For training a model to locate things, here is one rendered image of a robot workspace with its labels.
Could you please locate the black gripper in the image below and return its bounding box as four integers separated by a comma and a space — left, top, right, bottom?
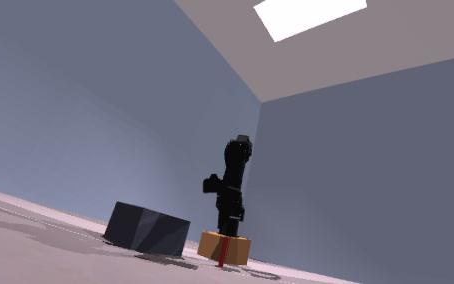
216, 173, 242, 229

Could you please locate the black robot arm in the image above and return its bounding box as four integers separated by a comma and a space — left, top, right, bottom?
203, 135, 253, 238

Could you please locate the dark red peg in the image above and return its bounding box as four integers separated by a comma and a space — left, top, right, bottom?
218, 236, 229, 268

